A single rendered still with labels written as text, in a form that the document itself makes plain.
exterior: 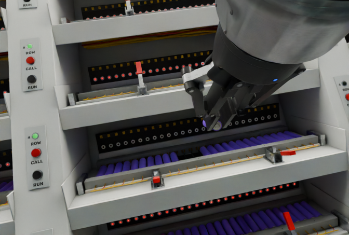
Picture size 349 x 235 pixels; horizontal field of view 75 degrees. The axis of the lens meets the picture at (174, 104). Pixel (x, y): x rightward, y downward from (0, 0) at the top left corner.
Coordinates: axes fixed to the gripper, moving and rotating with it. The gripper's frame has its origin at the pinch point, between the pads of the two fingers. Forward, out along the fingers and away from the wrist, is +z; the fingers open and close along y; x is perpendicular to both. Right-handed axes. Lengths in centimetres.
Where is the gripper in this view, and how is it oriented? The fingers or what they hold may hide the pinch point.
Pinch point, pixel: (218, 114)
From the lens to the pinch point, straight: 36.2
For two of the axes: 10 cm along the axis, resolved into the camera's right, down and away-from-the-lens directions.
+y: -9.8, 1.7, -0.9
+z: -0.2, 3.9, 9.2
